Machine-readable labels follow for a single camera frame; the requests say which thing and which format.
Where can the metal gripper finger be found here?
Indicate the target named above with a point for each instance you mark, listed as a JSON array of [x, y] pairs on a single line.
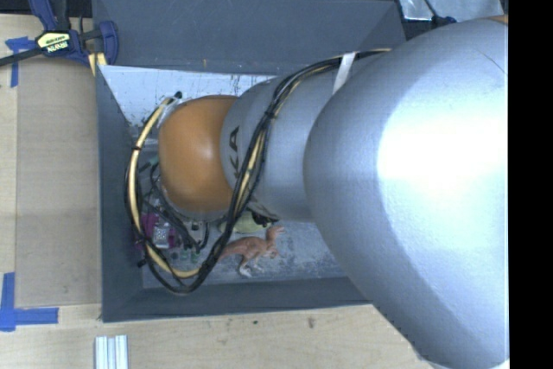
[[161, 236]]

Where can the yellow-green round fruit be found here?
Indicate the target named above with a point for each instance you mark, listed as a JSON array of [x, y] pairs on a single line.
[[248, 224]]

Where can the orange-brown toy dinosaur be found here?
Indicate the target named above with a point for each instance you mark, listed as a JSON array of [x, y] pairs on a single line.
[[248, 248]]

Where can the pale wood board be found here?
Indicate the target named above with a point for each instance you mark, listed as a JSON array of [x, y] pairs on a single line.
[[56, 168]]

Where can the grey metal bin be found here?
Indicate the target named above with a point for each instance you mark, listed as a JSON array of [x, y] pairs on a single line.
[[242, 26]]

